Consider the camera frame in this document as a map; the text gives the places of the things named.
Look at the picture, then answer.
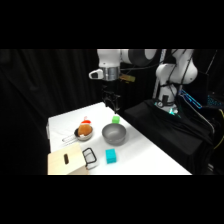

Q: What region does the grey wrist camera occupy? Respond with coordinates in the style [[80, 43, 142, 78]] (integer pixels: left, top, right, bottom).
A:
[[88, 68, 104, 81]]

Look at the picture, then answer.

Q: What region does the blue lit electronics box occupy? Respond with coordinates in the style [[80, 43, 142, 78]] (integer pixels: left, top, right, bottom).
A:
[[179, 87, 204, 110]]

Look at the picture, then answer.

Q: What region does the black cloth covered stand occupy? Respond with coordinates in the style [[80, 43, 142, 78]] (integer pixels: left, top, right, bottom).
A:
[[119, 98, 216, 176]]

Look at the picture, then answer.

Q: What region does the yellow cable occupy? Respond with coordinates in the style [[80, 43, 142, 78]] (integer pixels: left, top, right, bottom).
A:
[[211, 109, 224, 152]]

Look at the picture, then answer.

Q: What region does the black curtain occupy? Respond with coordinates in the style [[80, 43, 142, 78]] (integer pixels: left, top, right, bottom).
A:
[[0, 49, 224, 176]]

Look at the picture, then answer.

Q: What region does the orange plush toy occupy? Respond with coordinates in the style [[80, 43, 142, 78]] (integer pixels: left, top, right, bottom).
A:
[[77, 116, 94, 137]]

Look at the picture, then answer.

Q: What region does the small silver saucepan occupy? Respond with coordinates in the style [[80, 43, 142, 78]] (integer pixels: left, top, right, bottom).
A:
[[61, 127, 95, 144]]

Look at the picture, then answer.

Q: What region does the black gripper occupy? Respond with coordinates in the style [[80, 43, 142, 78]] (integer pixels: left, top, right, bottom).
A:
[[101, 80, 122, 113]]

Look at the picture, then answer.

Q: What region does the light wooden box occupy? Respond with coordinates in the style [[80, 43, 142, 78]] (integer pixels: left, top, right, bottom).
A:
[[47, 142, 89, 176]]

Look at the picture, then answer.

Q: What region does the grey metal bowl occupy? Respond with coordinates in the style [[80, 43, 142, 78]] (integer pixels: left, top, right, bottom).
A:
[[101, 122, 127, 146]]

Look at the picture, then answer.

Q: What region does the blue cube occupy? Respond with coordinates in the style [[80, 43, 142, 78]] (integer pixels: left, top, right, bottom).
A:
[[105, 148, 118, 165]]

